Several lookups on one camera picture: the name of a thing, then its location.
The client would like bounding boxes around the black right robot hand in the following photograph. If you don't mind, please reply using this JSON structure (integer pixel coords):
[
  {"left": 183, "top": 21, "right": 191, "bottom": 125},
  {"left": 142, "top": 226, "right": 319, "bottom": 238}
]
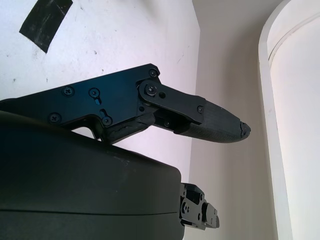
[{"left": 0, "top": 63, "right": 252, "bottom": 240}]

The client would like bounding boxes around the white curved container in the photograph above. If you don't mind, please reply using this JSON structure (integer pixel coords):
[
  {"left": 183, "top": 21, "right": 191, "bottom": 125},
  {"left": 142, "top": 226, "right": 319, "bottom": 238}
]
[{"left": 258, "top": 0, "right": 320, "bottom": 240}]

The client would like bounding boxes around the black tape strip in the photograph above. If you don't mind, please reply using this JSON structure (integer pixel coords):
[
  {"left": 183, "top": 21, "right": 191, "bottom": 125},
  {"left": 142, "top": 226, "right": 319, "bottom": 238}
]
[{"left": 18, "top": 0, "right": 73, "bottom": 54}]

